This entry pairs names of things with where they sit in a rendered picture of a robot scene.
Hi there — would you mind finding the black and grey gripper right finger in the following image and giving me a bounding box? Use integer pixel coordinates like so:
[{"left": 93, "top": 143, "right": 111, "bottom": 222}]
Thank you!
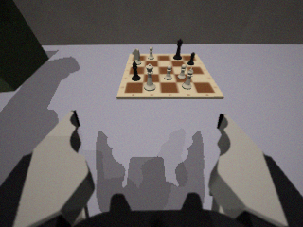
[{"left": 208, "top": 113, "right": 303, "bottom": 227}]

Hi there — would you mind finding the white pawn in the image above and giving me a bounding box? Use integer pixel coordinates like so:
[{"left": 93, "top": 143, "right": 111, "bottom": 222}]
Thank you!
[
  {"left": 178, "top": 64, "right": 186, "bottom": 79},
  {"left": 164, "top": 65, "right": 172, "bottom": 80},
  {"left": 148, "top": 47, "right": 154, "bottom": 60}
]

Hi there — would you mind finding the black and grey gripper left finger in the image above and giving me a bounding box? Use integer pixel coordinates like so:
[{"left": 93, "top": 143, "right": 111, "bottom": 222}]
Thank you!
[{"left": 0, "top": 110, "right": 95, "bottom": 227}]

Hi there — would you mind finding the brown and cream chessboard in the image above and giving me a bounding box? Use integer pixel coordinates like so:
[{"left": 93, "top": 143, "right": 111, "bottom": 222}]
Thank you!
[{"left": 116, "top": 54, "right": 224, "bottom": 99}]

